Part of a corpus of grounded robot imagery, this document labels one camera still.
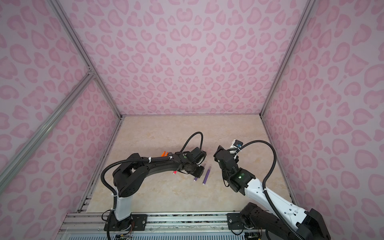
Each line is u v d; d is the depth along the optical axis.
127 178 0.49
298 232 0.38
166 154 0.98
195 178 0.86
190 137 0.74
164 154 0.98
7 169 0.51
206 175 0.88
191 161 0.69
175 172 0.90
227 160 0.57
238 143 0.66
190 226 0.73
